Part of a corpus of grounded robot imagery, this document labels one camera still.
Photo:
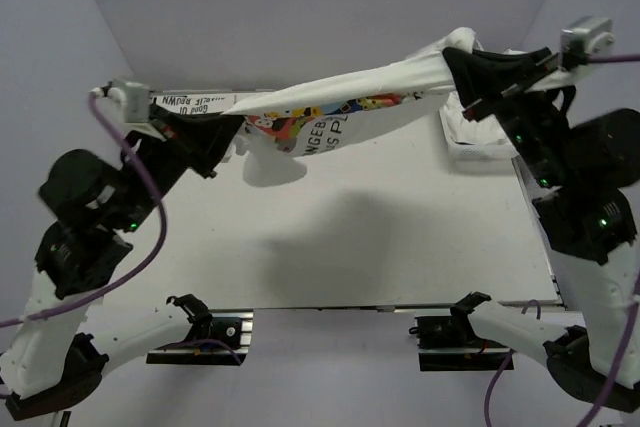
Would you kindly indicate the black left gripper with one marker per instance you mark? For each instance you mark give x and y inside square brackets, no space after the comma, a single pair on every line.
[185,133]

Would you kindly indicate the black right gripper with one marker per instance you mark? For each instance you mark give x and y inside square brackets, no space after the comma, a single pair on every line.
[481,75]

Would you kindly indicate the white cartoon print t-shirt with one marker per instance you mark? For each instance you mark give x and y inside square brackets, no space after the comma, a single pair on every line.
[314,118]

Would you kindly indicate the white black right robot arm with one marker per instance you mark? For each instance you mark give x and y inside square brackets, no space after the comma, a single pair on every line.
[583,170]

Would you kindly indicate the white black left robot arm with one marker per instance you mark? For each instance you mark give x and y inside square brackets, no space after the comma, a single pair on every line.
[51,365]

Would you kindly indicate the crumpled white t-shirt in basket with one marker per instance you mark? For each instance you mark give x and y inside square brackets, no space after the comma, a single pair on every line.
[483,133]

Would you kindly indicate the folded white Charlie Brown t-shirt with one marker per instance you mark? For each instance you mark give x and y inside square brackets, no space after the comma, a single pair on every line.
[200,103]

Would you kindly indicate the white perforated plastic basket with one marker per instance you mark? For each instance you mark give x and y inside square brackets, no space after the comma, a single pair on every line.
[465,152]

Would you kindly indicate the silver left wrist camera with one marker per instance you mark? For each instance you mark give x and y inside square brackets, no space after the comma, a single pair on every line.
[131,99]

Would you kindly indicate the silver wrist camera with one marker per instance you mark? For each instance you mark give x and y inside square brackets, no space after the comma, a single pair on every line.
[131,99]
[583,38]

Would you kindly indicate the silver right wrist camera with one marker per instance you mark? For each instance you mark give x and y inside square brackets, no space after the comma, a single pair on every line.
[583,38]

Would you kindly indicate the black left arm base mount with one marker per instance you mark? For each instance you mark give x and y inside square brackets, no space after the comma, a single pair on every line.
[225,343]

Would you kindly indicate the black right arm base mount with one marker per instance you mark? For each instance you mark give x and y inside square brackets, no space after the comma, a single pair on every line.
[442,347]

